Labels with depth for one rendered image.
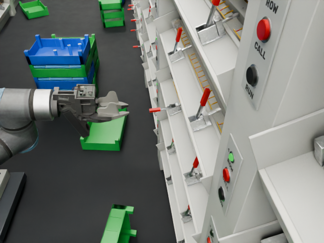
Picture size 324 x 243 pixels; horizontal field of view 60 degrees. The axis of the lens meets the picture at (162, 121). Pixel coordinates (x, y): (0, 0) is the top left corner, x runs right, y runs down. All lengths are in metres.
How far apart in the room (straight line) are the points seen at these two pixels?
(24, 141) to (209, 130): 0.58
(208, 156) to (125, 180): 0.90
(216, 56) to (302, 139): 0.20
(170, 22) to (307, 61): 0.75
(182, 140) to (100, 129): 0.89
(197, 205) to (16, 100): 0.54
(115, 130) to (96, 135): 0.11
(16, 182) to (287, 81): 1.34
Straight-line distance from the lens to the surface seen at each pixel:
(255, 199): 0.34
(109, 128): 1.64
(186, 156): 0.77
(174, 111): 0.89
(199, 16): 0.55
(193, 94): 0.66
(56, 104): 0.83
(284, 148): 0.27
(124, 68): 2.14
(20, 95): 0.85
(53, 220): 1.35
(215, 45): 0.46
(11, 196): 1.42
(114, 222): 1.05
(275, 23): 0.24
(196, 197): 0.70
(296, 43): 0.22
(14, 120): 0.87
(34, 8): 3.44
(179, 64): 0.77
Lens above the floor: 1.12
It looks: 43 degrees down
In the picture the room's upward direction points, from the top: straight up
